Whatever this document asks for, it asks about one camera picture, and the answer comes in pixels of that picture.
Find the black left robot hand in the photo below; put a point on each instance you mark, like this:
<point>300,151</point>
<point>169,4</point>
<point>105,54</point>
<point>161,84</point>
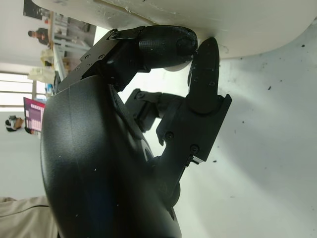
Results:
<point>86,148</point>

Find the white two-slot toaster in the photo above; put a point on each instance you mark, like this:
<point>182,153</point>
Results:
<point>235,24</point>

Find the person in beige jacket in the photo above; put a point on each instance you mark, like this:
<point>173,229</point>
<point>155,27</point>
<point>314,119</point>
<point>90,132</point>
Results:
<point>22,218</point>

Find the person in black clothes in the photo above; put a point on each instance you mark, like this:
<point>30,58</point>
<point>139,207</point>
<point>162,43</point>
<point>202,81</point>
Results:
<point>39,36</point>

